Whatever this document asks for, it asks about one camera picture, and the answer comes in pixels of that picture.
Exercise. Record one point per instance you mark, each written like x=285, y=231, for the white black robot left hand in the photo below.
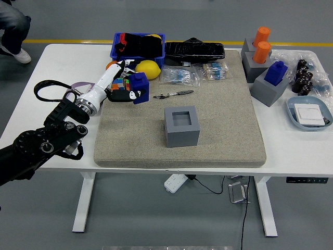
x=104, y=80

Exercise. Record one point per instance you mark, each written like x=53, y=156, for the blue square seal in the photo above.
x=275, y=74
x=141, y=83

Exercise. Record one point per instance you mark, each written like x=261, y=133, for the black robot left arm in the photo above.
x=31, y=145

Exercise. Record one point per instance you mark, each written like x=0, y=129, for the grey square seal holder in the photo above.
x=268, y=93
x=182, y=136

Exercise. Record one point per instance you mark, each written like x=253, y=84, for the grey round seal holder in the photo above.
x=247, y=48
x=252, y=73

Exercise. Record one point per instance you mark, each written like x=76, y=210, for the orange cylinder seal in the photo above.
x=261, y=36
x=261, y=53

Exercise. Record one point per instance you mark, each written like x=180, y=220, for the orange fruit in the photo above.
x=110, y=64

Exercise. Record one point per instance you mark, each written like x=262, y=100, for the purple tray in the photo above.
x=83, y=84

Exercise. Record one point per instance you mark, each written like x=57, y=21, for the blue plastic bin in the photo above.
x=130, y=56

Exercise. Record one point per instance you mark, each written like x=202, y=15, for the yellow lemon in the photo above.
x=151, y=67

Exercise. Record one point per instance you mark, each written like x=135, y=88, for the black cloth with red trim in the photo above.
x=145, y=47

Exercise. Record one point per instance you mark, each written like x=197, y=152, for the yellow item in bin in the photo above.
x=156, y=35

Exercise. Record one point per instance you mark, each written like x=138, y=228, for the bag of blue resistors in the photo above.
x=179, y=75

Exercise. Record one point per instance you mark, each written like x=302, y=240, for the small metal hand tool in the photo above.
x=182, y=92

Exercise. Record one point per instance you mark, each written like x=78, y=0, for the person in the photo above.
x=13, y=26

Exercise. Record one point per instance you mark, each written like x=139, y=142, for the bag of tan resistors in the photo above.
x=213, y=71

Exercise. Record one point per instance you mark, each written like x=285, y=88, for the white table leg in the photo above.
x=266, y=208
x=83, y=203

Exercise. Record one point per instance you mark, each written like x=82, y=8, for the white power strip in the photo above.
x=174, y=183

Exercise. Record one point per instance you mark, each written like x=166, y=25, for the grey-brown mat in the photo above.
x=221, y=130

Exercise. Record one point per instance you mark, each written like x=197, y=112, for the light blue tray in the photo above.
x=291, y=109

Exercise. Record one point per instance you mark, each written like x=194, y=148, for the bag of black capacitors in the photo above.
x=301, y=80

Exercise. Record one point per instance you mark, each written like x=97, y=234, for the bag of blue components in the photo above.
x=322, y=88

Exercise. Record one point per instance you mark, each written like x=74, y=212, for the black table control panel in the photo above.
x=307, y=180

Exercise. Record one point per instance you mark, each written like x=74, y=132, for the white switch panel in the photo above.
x=309, y=114

